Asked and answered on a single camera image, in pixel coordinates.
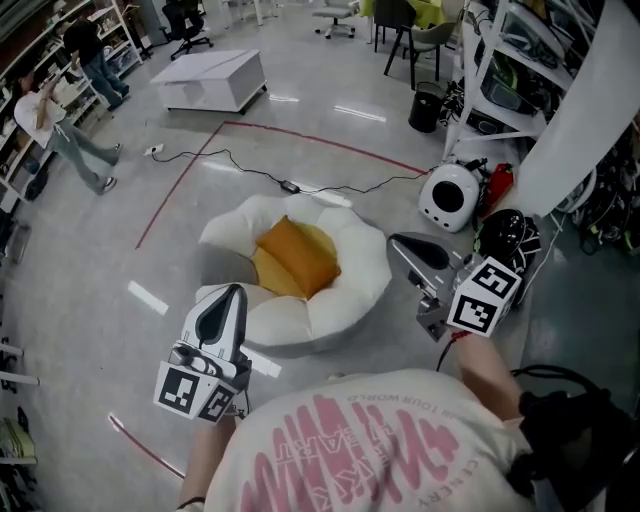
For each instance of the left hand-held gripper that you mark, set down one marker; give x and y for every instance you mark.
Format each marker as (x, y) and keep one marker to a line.
(200, 385)

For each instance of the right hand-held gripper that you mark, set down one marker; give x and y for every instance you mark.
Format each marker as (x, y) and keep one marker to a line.
(482, 300)

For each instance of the orange pillow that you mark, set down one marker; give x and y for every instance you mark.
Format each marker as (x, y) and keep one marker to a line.
(300, 255)

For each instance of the person's left forearm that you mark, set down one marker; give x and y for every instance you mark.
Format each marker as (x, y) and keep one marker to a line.
(200, 465)

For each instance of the person's right forearm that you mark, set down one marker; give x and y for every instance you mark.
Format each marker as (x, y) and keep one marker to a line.
(485, 375)

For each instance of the white egg-shaped floor cushion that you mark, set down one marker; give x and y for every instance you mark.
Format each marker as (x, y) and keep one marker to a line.
(345, 300)

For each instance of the black glossy helmet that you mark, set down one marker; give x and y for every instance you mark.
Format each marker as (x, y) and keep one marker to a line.
(505, 227)

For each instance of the white pet carrier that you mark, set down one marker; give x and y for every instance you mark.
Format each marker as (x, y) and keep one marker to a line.
(457, 172)

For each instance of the red fire extinguisher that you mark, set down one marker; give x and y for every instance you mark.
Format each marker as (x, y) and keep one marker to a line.
(497, 187)

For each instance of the black trash bin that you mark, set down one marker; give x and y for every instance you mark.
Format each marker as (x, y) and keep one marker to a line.
(425, 107)

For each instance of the white pink-print T-shirt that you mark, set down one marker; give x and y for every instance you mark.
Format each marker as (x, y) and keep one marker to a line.
(350, 400)

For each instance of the black power adapter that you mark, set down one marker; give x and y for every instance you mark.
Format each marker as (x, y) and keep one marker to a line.
(291, 186)

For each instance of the black wrist band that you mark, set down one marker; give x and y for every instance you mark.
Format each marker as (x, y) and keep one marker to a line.
(190, 501)

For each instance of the white power strip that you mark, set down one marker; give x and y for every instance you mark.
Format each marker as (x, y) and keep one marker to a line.
(154, 149)

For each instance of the white square pillar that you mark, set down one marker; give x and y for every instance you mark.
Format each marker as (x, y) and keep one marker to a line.
(575, 125)

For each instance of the grey-green dining chair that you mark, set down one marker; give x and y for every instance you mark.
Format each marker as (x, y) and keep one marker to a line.
(430, 37)

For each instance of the white metal storage rack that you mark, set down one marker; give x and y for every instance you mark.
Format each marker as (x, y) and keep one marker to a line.
(530, 55)

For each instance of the dark dining chair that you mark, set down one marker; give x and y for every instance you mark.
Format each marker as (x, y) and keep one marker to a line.
(389, 17)

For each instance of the table with green cloth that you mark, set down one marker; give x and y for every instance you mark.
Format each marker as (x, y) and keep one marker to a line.
(425, 12)

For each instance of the white low coffee table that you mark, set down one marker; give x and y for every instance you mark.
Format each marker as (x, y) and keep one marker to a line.
(210, 70)

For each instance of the white office chair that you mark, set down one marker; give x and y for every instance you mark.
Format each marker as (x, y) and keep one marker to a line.
(335, 12)

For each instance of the white open shelf unit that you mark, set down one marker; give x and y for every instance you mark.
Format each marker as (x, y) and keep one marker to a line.
(120, 55)

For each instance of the black office chair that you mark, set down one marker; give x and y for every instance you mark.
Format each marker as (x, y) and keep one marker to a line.
(185, 20)

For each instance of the white desk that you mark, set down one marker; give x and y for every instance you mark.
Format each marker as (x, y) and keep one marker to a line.
(245, 9)

